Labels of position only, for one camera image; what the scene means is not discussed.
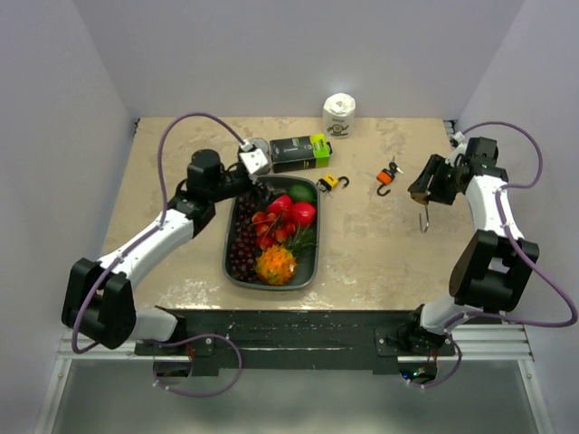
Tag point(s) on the red cherries bunch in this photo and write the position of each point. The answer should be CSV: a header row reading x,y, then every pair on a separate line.
x,y
272,229

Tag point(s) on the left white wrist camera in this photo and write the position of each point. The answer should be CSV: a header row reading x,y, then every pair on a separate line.
x,y
254,160

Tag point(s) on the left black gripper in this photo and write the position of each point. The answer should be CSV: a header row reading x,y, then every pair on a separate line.
x,y
267,196

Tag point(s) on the toilet paper roll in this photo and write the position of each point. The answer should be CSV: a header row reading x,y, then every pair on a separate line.
x,y
338,115

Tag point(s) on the red pomegranate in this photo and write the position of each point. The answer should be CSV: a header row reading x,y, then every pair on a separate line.
x,y
280,205

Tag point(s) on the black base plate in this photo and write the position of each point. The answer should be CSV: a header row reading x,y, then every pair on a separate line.
x,y
358,340

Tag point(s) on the green avocado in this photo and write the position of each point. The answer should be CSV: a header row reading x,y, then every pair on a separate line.
x,y
301,193

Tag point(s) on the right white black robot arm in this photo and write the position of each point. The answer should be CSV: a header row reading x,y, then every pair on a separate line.
x,y
492,272

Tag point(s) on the dark red grape bunch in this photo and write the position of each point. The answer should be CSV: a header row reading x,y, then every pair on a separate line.
x,y
244,250

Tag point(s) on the yellow black padlock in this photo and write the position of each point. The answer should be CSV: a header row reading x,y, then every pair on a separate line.
x,y
328,183

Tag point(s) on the black green box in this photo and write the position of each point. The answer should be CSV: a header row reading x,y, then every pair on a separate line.
x,y
300,153

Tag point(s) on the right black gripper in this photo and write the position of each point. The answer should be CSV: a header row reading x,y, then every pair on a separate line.
x,y
436,165

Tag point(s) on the red apple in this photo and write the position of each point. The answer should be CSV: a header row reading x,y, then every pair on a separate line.
x,y
303,214

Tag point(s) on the dark grey fruit tray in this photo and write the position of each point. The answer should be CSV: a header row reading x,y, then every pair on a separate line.
x,y
303,245

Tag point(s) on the orange dragon fruit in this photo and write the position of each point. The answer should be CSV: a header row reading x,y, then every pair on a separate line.
x,y
276,266

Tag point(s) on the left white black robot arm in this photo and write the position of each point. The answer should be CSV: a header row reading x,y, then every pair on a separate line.
x,y
99,301

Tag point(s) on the tin can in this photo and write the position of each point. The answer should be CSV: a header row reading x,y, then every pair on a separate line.
x,y
262,144

